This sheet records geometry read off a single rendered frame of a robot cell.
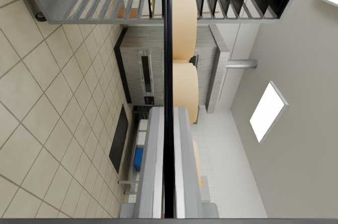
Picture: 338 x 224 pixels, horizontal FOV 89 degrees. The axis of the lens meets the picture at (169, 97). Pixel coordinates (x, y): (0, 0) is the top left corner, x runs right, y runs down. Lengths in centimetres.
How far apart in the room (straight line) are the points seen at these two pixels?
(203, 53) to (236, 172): 300
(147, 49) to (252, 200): 385
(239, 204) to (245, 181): 55
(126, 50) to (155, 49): 52
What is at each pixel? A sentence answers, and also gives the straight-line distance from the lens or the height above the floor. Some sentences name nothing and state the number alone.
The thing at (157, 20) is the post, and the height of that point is 91.
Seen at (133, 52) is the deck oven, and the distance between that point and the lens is 328.
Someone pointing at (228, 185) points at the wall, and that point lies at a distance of 466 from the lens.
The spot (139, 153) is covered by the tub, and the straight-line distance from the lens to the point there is 412.
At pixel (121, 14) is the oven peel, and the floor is 8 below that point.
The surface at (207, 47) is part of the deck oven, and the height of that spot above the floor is 168.
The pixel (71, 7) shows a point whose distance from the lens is 170.
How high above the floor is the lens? 100
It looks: level
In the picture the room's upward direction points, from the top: 90 degrees clockwise
